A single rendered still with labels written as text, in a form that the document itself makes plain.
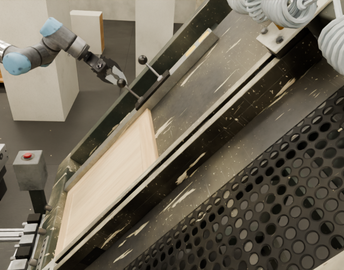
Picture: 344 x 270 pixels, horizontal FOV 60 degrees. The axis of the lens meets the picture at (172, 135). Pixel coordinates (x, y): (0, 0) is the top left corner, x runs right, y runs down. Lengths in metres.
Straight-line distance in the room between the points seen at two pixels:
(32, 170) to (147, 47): 3.58
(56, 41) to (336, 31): 0.96
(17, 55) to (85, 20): 5.03
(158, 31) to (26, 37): 2.08
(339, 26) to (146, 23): 4.49
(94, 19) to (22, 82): 2.71
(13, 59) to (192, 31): 0.72
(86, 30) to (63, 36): 5.00
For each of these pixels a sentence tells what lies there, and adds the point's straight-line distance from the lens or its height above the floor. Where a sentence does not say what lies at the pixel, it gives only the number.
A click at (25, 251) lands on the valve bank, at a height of 0.77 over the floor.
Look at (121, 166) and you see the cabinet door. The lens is 1.10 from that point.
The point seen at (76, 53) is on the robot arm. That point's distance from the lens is 1.19.
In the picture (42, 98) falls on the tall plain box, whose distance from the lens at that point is 3.78.
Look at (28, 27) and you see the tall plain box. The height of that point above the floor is 1.11.
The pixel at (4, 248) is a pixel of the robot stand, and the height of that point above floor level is 0.21.
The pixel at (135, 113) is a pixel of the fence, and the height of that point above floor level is 1.30.
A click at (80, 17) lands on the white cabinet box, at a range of 6.15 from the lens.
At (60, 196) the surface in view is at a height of 0.91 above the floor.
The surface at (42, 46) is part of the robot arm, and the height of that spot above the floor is 1.55.
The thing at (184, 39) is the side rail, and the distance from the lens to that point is 1.38.
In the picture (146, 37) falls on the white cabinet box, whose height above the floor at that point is 0.67.
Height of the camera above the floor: 1.88
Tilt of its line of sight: 32 degrees down
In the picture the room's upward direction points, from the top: 4 degrees clockwise
